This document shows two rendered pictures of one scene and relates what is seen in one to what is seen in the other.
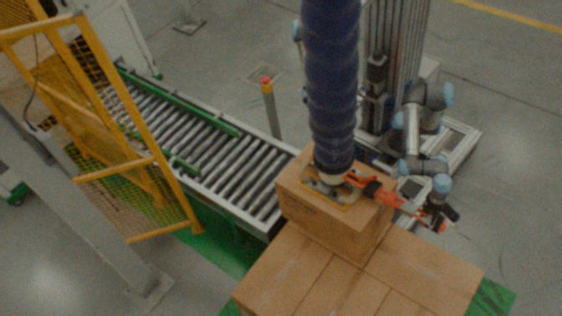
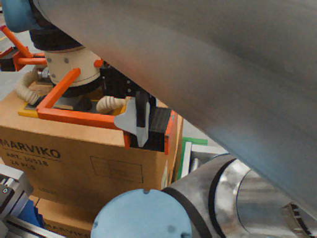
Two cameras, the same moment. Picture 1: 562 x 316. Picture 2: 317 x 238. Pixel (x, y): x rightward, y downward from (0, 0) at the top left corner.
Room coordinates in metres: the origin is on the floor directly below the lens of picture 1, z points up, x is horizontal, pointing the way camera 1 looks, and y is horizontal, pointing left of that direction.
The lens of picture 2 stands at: (2.18, -0.50, 1.52)
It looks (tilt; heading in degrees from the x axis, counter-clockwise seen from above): 39 degrees down; 143
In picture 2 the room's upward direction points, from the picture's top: straight up
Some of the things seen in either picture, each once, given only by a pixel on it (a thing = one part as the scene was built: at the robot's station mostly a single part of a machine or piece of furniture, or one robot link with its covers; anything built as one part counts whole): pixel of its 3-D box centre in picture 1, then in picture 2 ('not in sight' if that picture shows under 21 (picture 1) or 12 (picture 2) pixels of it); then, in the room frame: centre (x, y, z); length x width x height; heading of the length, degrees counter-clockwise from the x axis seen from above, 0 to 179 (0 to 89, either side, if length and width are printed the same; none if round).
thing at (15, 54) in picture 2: (372, 188); (14, 58); (1.28, -0.46, 1.20); 0.10 x 0.08 x 0.06; 132
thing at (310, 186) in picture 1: (324, 190); not in sight; (1.41, -0.22, 1.10); 0.34 x 0.10 x 0.05; 42
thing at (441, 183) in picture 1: (441, 186); not in sight; (1.04, -0.69, 1.50); 0.09 x 0.08 x 0.11; 162
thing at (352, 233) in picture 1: (334, 199); (91, 138); (1.47, -0.29, 0.88); 0.60 x 0.40 x 0.40; 42
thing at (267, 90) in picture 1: (274, 127); not in sight; (2.50, -0.03, 0.50); 0.07 x 0.07 x 1.00; 44
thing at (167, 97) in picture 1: (172, 95); not in sight; (3.03, 0.80, 0.60); 1.60 x 0.10 x 0.09; 44
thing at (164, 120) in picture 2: not in sight; (151, 127); (1.87, -0.29, 1.20); 0.09 x 0.08 x 0.05; 132
